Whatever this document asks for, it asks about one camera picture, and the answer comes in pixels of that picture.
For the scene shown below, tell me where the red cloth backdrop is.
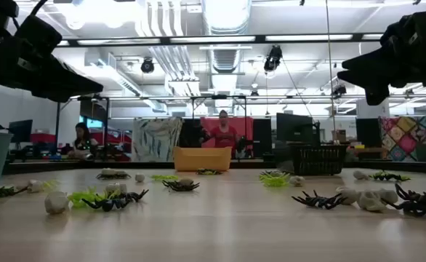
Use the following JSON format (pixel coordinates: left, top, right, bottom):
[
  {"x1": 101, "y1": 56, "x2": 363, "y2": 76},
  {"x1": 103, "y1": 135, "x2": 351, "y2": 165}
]
[{"x1": 200, "y1": 116, "x2": 254, "y2": 148}]

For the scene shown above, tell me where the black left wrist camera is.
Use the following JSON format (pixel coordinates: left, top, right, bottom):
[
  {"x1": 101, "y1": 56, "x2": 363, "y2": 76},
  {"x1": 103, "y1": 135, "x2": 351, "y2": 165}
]
[{"x1": 14, "y1": 15, "x2": 63, "y2": 57}]

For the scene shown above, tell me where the yellow plastic bin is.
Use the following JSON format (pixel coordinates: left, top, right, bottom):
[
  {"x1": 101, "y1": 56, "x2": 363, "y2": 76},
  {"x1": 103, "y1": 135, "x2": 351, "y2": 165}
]
[{"x1": 172, "y1": 146, "x2": 233, "y2": 172}]

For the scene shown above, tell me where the black ceiling spotlight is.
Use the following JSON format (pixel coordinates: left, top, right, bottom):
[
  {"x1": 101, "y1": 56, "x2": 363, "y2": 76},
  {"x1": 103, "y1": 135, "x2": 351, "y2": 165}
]
[
  {"x1": 263, "y1": 45, "x2": 284, "y2": 73},
  {"x1": 331, "y1": 84, "x2": 347, "y2": 98},
  {"x1": 140, "y1": 57, "x2": 155, "y2": 74}
]

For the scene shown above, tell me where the leaf print cloth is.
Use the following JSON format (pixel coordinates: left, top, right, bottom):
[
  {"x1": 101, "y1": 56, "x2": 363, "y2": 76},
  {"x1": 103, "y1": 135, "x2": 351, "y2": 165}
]
[{"x1": 132, "y1": 116, "x2": 184, "y2": 163}]

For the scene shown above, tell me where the black upright panel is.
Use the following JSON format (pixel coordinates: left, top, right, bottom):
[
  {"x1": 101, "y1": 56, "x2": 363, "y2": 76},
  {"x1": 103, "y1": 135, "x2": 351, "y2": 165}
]
[
  {"x1": 179, "y1": 119, "x2": 202, "y2": 148},
  {"x1": 252, "y1": 118, "x2": 273, "y2": 158}
]

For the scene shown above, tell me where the black mesh basket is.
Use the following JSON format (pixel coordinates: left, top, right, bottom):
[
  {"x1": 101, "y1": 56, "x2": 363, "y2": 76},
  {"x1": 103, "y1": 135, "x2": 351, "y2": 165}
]
[{"x1": 273, "y1": 143, "x2": 347, "y2": 176}]

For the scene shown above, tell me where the standing person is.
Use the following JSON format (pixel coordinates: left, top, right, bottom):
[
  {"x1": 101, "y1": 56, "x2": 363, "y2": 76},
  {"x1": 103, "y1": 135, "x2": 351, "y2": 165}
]
[{"x1": 205, "y1": 109, "x2": 240, "y2": 148}]

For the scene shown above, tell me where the black aluminium table frame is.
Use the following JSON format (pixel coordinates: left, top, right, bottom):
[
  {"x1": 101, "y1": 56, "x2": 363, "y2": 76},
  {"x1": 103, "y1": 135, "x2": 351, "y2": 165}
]
[{"x1": 1, "y1": 159, "x2": 426, "y2": 175}]

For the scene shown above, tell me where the silver ventilation duct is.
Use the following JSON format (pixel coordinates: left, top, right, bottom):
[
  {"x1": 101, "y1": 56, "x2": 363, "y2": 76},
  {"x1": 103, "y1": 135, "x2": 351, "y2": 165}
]
[{"x1": 201, "y1": 0, "x2": 253, "y2": 36}]

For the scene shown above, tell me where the black overhead light bar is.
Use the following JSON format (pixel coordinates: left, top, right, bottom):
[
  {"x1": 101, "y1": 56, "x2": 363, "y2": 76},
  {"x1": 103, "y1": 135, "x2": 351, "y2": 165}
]
[{"x1": 57, "y1": 33, "x2": 385, "y2": 47}]

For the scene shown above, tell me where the colourful patchwork quilt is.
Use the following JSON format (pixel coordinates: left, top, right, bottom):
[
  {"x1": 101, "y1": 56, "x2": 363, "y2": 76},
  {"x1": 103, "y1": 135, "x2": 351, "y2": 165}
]
[{"x1": 379, "y1": 115, "x2": 426, "y2": 163}]

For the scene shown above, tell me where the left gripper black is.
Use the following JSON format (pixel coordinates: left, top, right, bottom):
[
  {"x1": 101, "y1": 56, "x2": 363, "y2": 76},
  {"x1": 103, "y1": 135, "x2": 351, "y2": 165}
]
[{"x1": 0, "y1": 31, "x2": 104, "y2": 103}]

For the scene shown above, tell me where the seated person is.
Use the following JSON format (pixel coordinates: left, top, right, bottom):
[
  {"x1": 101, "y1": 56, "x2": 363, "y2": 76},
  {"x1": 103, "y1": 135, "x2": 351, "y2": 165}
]
[{"x1": 66, "y1": 122, "x2": 100, "y2": 161}]

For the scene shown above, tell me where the black metal frame rack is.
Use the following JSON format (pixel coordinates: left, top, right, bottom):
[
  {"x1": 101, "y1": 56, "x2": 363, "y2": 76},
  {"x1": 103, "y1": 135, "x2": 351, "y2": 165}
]
[{"x1": 55, "y1": 95, "x2": 249, "y2": 161}]

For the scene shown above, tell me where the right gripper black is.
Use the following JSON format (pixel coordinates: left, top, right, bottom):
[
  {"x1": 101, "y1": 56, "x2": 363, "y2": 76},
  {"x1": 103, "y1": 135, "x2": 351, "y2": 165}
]
[{"x1": 337, "y1": 12, "x2": 426, "y2": 106}]

